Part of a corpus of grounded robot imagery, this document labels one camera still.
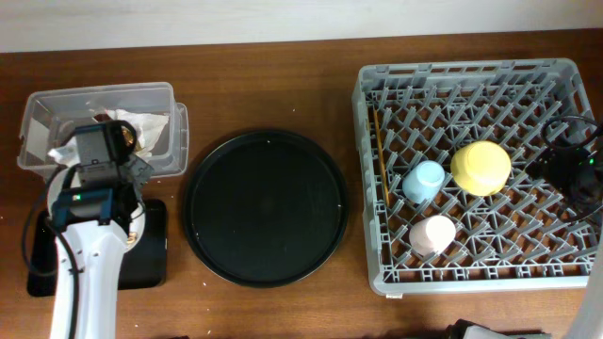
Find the black rectangular tray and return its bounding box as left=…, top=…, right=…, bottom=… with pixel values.
left=31, top=199, right=168, bottom=290

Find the round black serving tray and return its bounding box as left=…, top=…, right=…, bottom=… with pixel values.
left=182, top=130, right=350, bottom=288

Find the white paper napkin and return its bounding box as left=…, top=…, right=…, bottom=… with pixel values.
left=47, top=109, right=170, bottom=166

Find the clear plastic waste bin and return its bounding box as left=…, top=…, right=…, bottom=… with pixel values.
left=17, top=82, right=189, bottom=178

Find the blue cup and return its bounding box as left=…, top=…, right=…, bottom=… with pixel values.
left=402, top=160, right=446, bottom=204

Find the gold foil wrapper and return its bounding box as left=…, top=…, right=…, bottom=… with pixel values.
left=92, top=113, right=142, bottom=153

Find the grey dishwasher rack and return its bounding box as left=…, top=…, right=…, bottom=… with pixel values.
left=351, top=58, right=601, bottom=298

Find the grey plate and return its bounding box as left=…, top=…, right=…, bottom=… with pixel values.
left=46, top=167, right=146, bottom=251

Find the yellow bowl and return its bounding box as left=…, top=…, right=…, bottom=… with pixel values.
left=450, top=140, right=512, bottom=197

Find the wooden chopstick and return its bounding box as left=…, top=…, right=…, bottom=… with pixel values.
left=372, top=107, right=390, bottom=208

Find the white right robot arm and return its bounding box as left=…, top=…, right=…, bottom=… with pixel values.
left=443, top=238, right=602, bottom=339

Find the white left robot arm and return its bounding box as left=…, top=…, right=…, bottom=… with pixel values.
left=45, top=120, right=154, bottom=338

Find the pink cup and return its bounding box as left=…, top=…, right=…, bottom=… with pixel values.
left=409, top=215, right=456, bottom=256

